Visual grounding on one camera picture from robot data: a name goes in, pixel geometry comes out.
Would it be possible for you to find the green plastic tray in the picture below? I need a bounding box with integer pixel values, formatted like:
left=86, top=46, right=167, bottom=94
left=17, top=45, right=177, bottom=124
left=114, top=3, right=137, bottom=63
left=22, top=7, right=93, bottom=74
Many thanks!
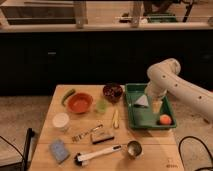
left=125, top=83, right=177, bottom=130

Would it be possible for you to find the small green cup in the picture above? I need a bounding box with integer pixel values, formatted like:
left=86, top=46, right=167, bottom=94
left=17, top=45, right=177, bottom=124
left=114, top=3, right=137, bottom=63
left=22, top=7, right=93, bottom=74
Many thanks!
left=95, top=99, right=107, bottom=113

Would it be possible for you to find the black and wood block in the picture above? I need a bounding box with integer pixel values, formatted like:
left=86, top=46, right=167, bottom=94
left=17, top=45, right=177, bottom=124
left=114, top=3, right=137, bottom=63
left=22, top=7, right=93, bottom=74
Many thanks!
left=91, top=130, right=114, bottom=144

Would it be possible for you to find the dark counter cabinet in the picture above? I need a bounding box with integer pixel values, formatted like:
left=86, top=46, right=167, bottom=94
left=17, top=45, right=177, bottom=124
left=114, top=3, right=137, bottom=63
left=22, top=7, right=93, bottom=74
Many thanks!
left=0, top=30, right=213, bottom=96

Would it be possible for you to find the orange ball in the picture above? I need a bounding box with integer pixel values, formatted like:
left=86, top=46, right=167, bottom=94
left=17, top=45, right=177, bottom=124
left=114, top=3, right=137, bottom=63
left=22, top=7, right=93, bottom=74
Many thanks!
left=159, top=114, right=172, bottom=125

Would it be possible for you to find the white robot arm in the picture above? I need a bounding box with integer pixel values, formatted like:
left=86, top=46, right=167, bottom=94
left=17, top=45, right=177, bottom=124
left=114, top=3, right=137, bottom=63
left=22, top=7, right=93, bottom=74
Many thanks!
left=145, top=58, right=213, bottom=124

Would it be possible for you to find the yellow banana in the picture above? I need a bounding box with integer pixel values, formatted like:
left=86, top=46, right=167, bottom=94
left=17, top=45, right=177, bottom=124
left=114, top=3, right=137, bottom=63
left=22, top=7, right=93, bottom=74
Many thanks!
left=112, top=109, right=119, bottom=129

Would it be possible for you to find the white lidded jar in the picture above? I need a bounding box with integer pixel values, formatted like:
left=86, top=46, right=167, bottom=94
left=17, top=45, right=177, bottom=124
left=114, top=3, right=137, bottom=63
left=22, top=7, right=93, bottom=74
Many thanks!
left=52, top=113, right=70, bottom=131

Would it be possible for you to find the small white towel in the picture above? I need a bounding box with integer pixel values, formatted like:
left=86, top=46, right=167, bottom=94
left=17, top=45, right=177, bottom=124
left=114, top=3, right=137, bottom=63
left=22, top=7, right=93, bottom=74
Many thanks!
left=135, top=94, right=149, bottom=108

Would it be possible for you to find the orange bowl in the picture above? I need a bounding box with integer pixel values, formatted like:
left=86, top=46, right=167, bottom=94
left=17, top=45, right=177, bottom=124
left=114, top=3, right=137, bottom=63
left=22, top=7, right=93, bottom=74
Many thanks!
left=66, top=93, right=93, bottom=114

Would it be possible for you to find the blue sponge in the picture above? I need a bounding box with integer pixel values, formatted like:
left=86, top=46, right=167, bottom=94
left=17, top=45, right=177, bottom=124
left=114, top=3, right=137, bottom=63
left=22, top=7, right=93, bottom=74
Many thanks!
left=49, top=139, right=70, bottom=164

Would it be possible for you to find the black cable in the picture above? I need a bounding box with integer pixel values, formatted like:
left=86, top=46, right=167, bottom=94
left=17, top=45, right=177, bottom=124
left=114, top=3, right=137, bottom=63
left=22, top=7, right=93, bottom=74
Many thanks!
left=177, top=135, right=213, bottom=171

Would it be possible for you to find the dark brown bowl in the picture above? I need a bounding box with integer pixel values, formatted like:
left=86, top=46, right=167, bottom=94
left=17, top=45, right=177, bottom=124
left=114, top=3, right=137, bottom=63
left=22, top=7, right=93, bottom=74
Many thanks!
left=103, top=83, right=123, bottom=103

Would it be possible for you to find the metal cup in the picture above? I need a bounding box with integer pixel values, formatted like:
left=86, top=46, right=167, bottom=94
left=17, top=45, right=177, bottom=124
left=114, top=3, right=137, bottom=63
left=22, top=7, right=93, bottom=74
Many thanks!
left=127, top=141, right=143, bottom=158

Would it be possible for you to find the green cucumber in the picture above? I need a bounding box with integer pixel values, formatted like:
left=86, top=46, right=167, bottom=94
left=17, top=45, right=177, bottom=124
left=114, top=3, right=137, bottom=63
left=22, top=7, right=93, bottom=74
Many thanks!
left=61, top=89, right=76, bottom=106

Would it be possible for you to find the black chair frame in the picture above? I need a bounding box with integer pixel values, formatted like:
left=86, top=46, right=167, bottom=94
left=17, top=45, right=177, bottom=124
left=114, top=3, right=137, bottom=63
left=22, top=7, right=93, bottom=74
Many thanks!
left=0, top=128, right=35, bottom=171

